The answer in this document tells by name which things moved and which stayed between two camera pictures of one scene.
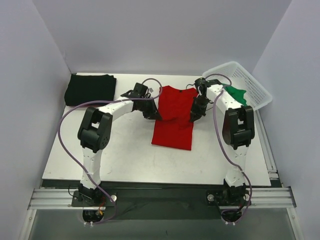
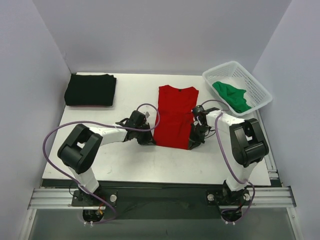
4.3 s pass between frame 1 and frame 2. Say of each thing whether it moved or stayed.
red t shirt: stayed
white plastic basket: stayed
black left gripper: moved
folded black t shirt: stayed
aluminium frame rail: stayed
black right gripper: moved
